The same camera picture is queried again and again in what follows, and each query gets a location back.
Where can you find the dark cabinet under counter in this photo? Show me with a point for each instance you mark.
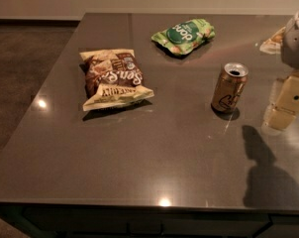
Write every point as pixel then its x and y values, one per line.
pixel 83 221

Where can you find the gold soda can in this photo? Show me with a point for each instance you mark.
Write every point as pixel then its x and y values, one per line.
pixel 230 85

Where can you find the brown chip bag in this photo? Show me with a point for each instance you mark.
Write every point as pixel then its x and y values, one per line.
pixel 113 79

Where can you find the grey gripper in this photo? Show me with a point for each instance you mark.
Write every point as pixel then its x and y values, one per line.
pixel 296 45

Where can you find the green snack bag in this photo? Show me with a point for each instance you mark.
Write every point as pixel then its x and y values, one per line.
pixel 184 38

